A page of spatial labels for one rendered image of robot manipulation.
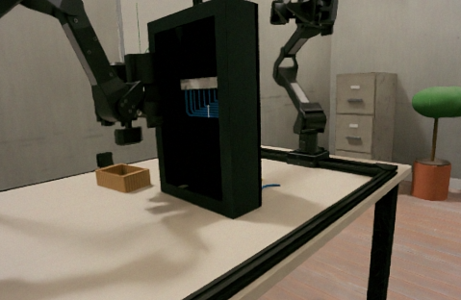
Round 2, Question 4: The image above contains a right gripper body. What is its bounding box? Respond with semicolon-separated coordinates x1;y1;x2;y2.
110;62;142;146

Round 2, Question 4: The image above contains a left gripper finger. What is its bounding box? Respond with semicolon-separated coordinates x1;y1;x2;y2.
286;0;318;22
273;0;292;23

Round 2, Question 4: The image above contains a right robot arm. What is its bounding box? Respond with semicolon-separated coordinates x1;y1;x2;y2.
0;0;165;129

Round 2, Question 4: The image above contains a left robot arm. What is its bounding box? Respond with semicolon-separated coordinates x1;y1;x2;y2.
272;21;335;155

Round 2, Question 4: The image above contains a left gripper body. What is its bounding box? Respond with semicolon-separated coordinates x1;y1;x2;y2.
269;0;339;27

